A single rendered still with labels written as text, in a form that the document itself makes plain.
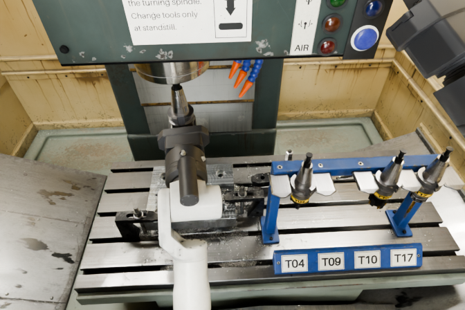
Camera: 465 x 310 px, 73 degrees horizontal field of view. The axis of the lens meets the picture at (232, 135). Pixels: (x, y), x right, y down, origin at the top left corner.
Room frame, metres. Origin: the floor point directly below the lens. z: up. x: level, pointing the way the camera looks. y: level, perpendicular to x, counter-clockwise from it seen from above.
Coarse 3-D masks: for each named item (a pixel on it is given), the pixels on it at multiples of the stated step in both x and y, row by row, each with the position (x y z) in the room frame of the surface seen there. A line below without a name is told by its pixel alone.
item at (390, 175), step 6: (390, 162) 0.50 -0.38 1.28; (402, 162) 0.49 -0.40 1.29; (390, 168) 0.49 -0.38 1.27; (396, 168) 0.48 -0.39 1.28; (384, 174) 0.49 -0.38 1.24; (390, 174) 0.48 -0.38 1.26; (396, 174) 0.48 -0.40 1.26; (384, 180) 0.48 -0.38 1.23; (390, 180) 0.48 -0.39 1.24; (396, 180) 0.48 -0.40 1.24
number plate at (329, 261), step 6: (342, 252) 0.43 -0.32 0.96; (318, 258) 0.42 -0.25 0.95; (324, 258) 0.42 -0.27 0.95; (330, 258) 0.42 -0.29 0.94; (336, 258) 0.42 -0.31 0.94; (342, 258) 0.42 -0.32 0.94; (318, 264) 0.40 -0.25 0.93; (324, 264) 0.40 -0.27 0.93; (330, 264) 0.40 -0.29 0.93; (336, 264) 0.40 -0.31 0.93; (342, 264) 0.40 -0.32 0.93; (318, 270) 0.39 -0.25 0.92; (324, 270) 0.39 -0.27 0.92
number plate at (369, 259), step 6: (354, 252) 0.43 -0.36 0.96; (360, 252) 0.43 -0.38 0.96; (366, 252) 0.43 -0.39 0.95; (372, 252) 0.43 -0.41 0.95; (378, 252) 0.43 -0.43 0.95; (354, 258) 0.42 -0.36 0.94; (360, 258) 0.42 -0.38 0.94; (366, 258) 0.42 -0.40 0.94; (372, 258) 0.42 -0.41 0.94; (378, 258) 0.42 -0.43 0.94; (354, 264) 0.41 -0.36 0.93; (360, 264) 0.40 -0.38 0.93; (366, 264) 0.40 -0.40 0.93; (372, 264) 0.40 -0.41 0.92; (378, 264) 0.40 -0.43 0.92
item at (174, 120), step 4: (188, 104) 0.61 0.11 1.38; (192, 108) 0.60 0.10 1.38; (168, 112) 0.58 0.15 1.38; (192, 112) 0.58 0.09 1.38; (168, 116) 0.57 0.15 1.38; (172, 116) 0.57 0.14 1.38; (184, 116) 0.57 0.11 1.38; (188, 116) 0.57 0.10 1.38; (192, 116) 0.58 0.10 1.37; (172, 120) 0.56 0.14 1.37; (176, 120) 0.56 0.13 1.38; (180, 120) 0.56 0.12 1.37; (184, 120) 0.56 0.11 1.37; (188, 120) 0.57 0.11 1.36; (192, 120) 0.57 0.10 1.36; (172, 124) 0.56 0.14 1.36; (176, 124) 0.56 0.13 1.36; (180, 124) 0.56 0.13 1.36; (184, 124) 0.56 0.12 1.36; (188, 124) 0.56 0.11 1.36
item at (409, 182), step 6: (402, 174) 0.51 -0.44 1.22; (408, 174) 0.51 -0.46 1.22; (414, 174) 0.51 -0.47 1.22; (402, 180) 0.49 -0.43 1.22; (408, 180) 0.49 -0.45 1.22; (414, 180) 0.49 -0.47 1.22; (402, 186) 0.48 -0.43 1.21; (408, 186) 0.47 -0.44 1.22; (414, 186) 0.47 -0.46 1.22; (420, 186) 0.47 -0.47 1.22
